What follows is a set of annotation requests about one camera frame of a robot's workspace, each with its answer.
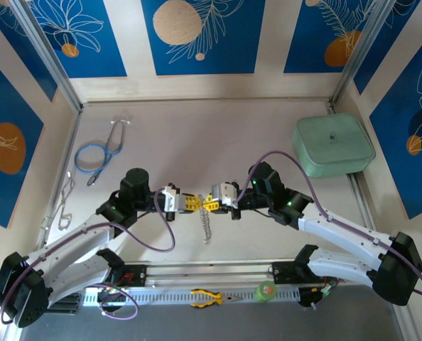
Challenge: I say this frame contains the blue stethoscope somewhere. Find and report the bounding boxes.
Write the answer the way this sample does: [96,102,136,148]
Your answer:
[75,119,131,188]

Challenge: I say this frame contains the silver metal forceps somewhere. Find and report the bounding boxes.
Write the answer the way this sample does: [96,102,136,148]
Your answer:
[40,170,76,230]

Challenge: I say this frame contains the green tape roll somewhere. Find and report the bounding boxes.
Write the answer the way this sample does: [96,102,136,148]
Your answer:
[254,280,278,305]

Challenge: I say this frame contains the black profile block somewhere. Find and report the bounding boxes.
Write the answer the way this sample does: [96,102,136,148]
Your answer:
[47,293,81,314]

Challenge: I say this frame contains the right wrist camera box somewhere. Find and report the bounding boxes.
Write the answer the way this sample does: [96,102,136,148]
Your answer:
[210,181,239,207]

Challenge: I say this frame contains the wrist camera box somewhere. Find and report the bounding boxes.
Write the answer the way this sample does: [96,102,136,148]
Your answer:
[162,183,183,214]
[210,181,239,207]

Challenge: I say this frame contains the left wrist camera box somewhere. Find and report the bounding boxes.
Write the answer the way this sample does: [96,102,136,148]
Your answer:
[162,183,183,214]

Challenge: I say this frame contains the aluminium mounting rail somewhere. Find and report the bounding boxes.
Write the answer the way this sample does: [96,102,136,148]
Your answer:
[36,257,406,291]

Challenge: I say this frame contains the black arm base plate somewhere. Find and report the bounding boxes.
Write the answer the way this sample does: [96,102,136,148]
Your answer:
[271,261,338,285]
[82,263,148,288]

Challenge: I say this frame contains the yellow handled pliers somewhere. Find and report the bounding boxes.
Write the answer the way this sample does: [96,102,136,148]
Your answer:
[190,288,244,309]

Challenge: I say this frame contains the slotted grey cable duct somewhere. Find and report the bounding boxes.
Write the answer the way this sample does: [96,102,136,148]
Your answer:
[82,286,301,305]

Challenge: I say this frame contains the black cable mount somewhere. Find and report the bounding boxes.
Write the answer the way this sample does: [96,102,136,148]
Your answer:
[97,288,129,314]
[298,288,322,309]

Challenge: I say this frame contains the aluminium frame post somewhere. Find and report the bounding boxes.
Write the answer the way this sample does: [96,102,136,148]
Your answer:
[328,0,400,106]
[8,0,84,114]

